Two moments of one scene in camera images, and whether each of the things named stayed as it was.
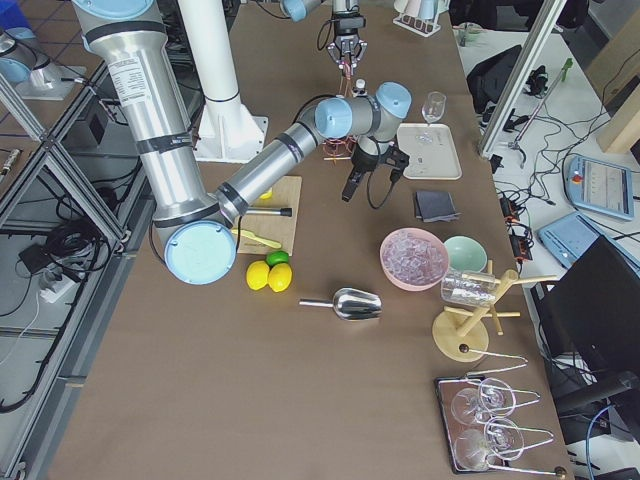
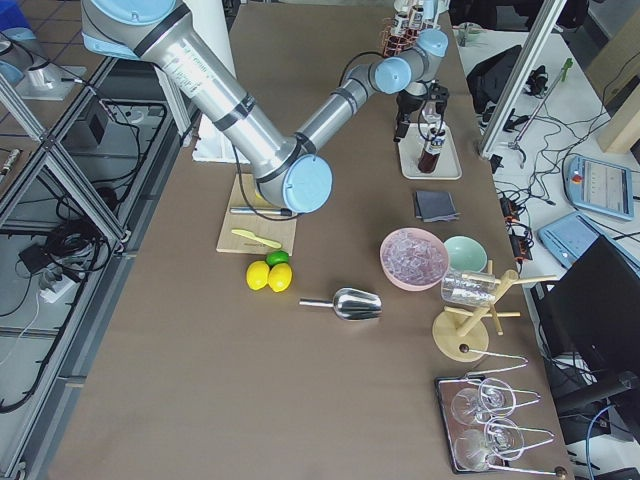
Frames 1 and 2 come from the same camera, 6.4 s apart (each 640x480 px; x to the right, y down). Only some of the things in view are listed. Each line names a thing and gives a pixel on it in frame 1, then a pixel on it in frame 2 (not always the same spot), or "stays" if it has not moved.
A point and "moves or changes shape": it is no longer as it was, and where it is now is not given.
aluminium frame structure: [64, 229] stays
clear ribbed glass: [477, 289] stays
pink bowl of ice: [413, 259] stays
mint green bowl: [466, 254] stays
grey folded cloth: [439, 207] stays
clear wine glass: [434, 106] stays
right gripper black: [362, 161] to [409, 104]
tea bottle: [360, 90] moves or changes shape
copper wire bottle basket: [341, 149] to [392, 44]
